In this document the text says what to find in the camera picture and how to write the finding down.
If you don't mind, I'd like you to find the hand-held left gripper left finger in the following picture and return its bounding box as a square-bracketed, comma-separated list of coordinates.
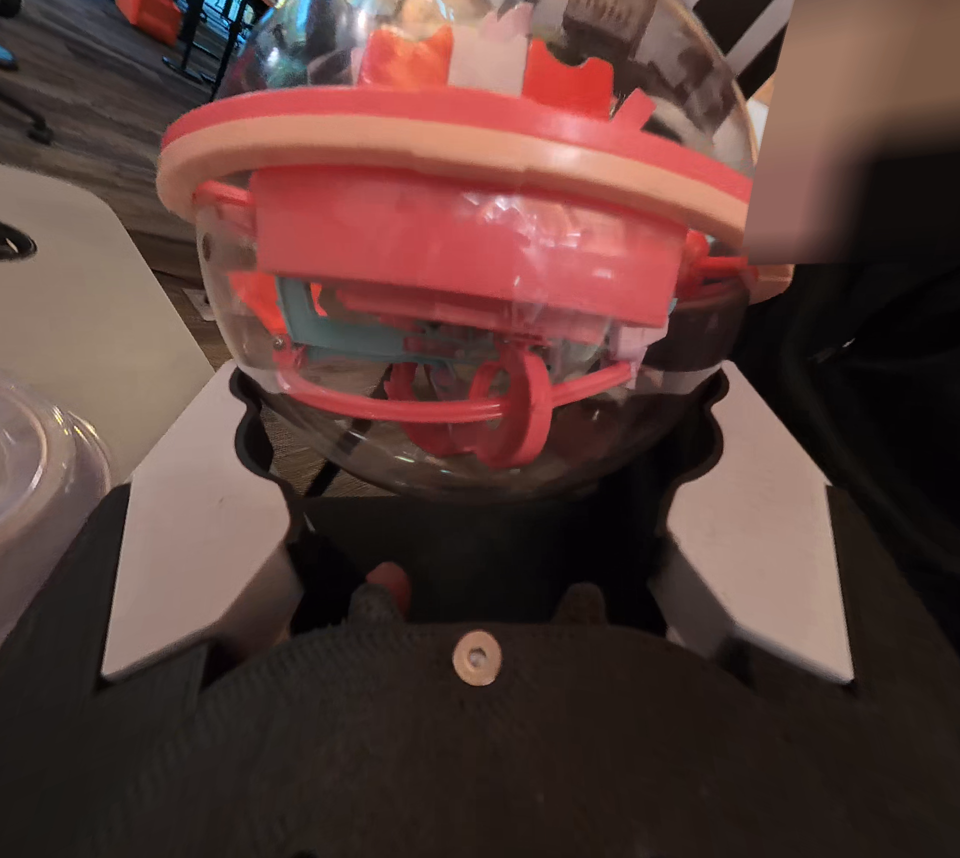
[99, 359, 305, 683]

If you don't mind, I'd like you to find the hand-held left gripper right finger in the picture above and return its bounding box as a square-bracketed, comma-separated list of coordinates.
[648, 361, 858, 685]

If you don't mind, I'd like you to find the clear plastic ball stand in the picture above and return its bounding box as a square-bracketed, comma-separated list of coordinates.
[0, 369, 114, 638]

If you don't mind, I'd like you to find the clear red maze ball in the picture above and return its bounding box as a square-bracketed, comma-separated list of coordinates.
[156, 0, 795, 499]

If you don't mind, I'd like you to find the person's left hand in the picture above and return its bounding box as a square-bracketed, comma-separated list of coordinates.
[366, 561, 412, 613]

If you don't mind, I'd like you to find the orange box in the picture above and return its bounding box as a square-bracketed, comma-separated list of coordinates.
[114, 0, 183, 47]

